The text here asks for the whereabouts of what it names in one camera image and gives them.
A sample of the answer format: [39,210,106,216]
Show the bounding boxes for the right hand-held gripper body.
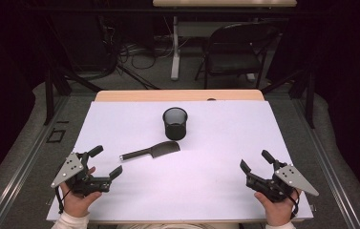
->
[244,159,320,203]

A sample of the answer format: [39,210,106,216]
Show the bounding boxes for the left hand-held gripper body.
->
[51,152,113,197]

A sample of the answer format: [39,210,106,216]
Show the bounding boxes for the black comb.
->
[118,140,181,162]

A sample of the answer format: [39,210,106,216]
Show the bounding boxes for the black mesh cup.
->
[162,107,189,141]

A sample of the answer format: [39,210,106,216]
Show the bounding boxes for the person's right hand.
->
[253,187,303,227]

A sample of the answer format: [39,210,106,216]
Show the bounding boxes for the person's left hand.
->
[60,166,103,219]

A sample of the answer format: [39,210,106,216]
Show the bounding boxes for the white board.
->
[46,99,314,222]

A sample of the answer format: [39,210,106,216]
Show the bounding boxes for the black metal stand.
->
[42,63,105,127]
[260,66,316,130]

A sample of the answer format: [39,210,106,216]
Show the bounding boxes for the wooden table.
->
[95,89,265,103]

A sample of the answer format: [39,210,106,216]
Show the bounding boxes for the black folding chair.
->
[195,22,281,90]

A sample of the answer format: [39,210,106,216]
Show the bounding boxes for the white desk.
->
[152,0,298,81]

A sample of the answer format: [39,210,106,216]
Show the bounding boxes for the black wrist cord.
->
[54,187,74,215]
[289,189,300,220]

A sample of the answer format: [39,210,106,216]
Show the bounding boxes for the grey metal floor rail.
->
[0,94,71,229]
[291,94,360,229]

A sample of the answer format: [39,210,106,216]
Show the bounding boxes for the floor cables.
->
[116,41,173,71]

